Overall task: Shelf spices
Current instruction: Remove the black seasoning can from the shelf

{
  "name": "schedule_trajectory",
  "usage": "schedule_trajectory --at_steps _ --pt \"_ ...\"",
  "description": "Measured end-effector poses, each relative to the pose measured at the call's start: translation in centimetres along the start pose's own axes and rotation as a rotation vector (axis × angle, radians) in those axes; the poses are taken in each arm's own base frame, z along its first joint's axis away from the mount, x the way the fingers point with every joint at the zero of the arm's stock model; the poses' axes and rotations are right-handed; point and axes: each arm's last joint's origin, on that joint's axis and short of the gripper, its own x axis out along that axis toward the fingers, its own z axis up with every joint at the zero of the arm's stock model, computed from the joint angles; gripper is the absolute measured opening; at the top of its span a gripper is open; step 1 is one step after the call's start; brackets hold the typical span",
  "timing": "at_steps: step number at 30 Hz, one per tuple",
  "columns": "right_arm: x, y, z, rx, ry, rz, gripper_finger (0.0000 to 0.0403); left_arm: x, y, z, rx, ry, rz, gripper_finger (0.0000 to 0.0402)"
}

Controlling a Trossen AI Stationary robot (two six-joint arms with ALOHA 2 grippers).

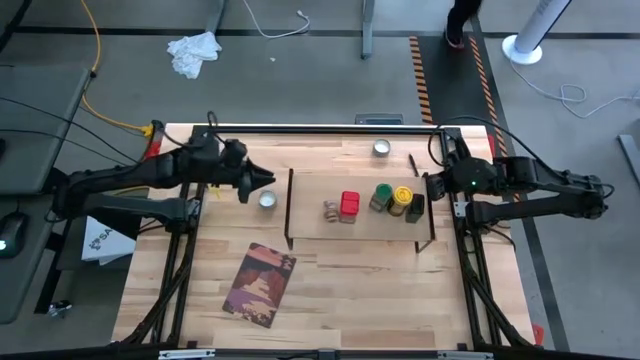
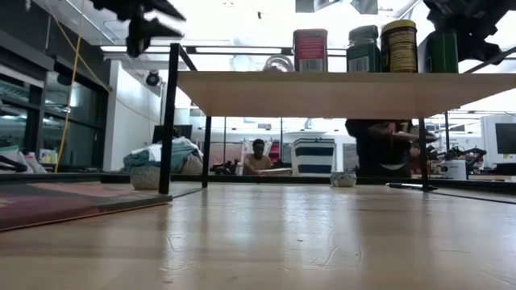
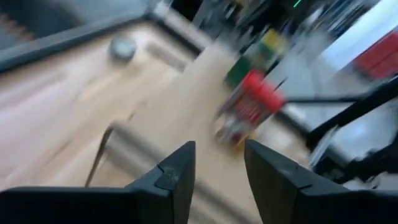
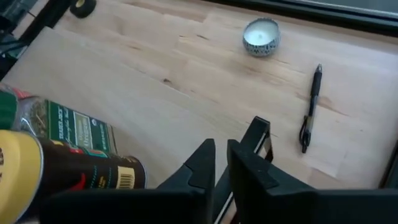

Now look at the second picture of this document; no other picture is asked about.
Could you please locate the green-lid spice jar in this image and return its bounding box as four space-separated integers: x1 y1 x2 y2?
418 30 460 74

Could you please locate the wooden shelf with black frame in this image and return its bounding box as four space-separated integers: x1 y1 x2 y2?
158 42 516 195

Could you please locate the yellow cable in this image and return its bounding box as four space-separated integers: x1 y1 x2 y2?
53 15 84 174

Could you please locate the red-lid spice jar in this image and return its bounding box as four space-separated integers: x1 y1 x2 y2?
293 28 329 73

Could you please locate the clear glass spice jar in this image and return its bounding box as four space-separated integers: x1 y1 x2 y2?
262 54 295 73

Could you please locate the black computer monitor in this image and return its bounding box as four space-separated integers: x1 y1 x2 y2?
494 122 516 155
152 123 194 144

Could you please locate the dark green box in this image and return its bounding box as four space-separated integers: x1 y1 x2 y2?
345 24 381 74

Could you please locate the person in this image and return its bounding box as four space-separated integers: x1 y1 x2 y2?
344 118 422 179
243 138 274 176

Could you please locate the white plastic bag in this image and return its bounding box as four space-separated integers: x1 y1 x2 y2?
0 144 48 175

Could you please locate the white round container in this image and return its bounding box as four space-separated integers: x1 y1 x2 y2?
440 159 468 180

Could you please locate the yellow-lid spice jar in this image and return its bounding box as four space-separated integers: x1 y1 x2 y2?
380 19 419 74

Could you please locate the navy and white striped bin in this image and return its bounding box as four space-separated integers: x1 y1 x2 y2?
290 137 337 176

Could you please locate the pile of cloths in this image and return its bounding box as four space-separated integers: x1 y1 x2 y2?
123 135 204 176

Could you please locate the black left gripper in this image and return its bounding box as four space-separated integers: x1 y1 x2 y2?
90 0 187 58

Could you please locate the speckled metal tin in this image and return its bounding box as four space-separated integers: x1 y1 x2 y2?
129 166 161 191
330 171 358 188

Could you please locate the black pen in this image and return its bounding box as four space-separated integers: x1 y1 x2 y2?
385 182 439 192

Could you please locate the black table edge rail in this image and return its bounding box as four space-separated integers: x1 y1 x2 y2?
0 172 516 193

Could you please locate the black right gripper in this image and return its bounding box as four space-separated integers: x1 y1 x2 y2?
422 0 516 65

